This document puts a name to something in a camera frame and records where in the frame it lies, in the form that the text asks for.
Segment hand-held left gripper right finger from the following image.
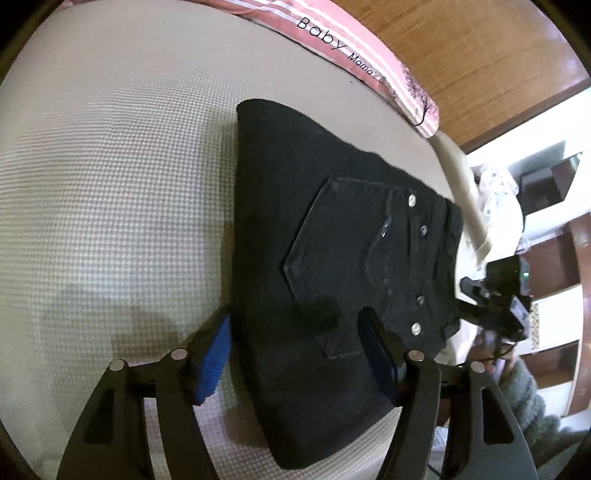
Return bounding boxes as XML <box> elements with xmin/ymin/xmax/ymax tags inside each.
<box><xmin>358</xmin><ymin>307</ymin><xmax>541</xmax><ymax>480</ymax></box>

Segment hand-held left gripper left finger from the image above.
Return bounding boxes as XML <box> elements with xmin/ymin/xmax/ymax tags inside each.
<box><xmin>55</xmin><ymin>307</ymin><xmax>234</xmax><ymax>480</ymax></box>

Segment black pants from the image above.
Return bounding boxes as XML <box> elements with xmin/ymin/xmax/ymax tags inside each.
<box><xmin>233</xmin><ymin>98</ymin><xmax>465</xmax><ymax>470</ymax></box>

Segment person's right forearm grey sleeve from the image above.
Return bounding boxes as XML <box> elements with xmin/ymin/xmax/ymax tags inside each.
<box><xmin>493</xmin><ymin>359</ymin><xmax>563</xmax><ymax>464</ymax></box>

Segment white shelf unit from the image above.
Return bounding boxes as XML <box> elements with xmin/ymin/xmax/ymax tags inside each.
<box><xmin>466</xmin><ymin>88</ymin><xmax>591</xmax><ymax>418</ymax></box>

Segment white dotted cloth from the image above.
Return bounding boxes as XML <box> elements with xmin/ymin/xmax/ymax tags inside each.
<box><xmin>475</xmin><ymin>164</ymin><xmax>521</xmax><ymax>219</ymax></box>

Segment beige bed cover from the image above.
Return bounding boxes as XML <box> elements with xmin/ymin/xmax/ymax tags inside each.
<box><xmin>0</xmin><ymin>0</ymin><xmax>491</xmax><ymax>480</ymax></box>

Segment wooden headboard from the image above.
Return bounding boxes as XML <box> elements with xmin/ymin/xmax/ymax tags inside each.
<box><xmin>337</xmin><ymin>0</ymin><xmax>591</xmax><ymax>155</ymax></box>

